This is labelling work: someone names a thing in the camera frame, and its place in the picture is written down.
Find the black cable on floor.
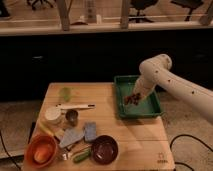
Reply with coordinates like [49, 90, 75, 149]
[169, 133, 213, 171]

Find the dark purple grape bunch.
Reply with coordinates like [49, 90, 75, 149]
[124, 93, 141, 105]

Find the white handled knife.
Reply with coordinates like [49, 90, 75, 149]
[56, 104, 95, 110]

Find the silver fork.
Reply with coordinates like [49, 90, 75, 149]
[60, 144, 87, 161]

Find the blue sponge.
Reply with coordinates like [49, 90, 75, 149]
[84, 122, 96, 142]

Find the orange bowl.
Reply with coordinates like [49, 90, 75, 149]
[24, 134, 58, 169]

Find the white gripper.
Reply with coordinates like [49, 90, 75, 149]
[133, 76, 156, 99]

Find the wooden table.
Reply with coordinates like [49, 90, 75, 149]
[22, 83, 175, 171]

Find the dark purple bowl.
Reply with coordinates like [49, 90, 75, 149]
[91, 135, 118, 165]

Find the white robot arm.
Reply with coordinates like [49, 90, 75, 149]
[133, 54, 213, 125]

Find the grey cloth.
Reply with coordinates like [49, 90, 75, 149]
[59, 128, 84, 148]

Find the green cucumber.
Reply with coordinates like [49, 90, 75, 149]
[73, 149, 91, 163]

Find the small metal cup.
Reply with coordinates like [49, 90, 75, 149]
[65, 110, 78, 126]

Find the yellow banana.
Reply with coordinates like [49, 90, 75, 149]
[38, 120, 54, 137]

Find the white round container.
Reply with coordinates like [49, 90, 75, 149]
[44, 106, 61, 124]

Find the green plastic tray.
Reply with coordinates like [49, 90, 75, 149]
[114, 75, 163, 119]

